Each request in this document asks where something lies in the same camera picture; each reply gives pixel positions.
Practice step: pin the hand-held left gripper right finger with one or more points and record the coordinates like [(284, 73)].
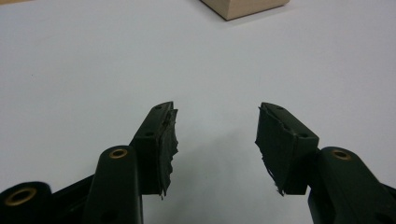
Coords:
[(286, 149)]

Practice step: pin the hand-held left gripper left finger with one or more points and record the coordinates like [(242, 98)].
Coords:
[(154, 149)]

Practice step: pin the light wooden block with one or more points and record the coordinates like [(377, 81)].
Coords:
[(243, 7)]

